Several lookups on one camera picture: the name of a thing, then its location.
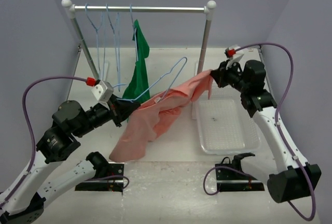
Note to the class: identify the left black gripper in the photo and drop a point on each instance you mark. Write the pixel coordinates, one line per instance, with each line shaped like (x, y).
(121, 110)

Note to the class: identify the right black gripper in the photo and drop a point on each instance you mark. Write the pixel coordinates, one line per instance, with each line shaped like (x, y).
(220, 74)

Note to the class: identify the pink t shirt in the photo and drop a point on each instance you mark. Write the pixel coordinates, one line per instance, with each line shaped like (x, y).
(155, 117)

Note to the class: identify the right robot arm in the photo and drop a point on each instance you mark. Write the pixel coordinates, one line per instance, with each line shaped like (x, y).
(289, 176)

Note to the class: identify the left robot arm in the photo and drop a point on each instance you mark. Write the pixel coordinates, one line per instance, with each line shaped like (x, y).
(69, 122)

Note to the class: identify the green t shirt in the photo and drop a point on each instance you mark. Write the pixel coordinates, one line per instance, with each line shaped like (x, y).
(139, 83)

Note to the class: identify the empty blue hanger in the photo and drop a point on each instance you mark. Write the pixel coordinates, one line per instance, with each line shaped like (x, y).
(101, 63)
(115, 27)

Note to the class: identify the blue hanger with green shirt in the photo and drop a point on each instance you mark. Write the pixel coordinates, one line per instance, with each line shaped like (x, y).
(134, 34)

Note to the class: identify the clear plastic basket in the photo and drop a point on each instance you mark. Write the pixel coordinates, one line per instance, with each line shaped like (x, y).
(224, 126)

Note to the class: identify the metal clothes rack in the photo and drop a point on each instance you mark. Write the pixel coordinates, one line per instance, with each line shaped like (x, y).
(71, 10)

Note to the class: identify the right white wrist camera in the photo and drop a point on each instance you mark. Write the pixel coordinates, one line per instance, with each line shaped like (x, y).
(233, 56)

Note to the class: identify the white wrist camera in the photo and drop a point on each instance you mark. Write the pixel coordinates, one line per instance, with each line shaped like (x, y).
(102, 91)
(233, 56)

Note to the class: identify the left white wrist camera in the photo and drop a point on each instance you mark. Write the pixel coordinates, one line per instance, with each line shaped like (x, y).
(102, 91)

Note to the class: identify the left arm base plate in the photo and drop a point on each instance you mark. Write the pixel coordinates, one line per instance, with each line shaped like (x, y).
(109, 180)

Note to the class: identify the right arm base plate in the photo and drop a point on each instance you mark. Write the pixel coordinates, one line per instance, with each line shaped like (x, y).
(230, 181)

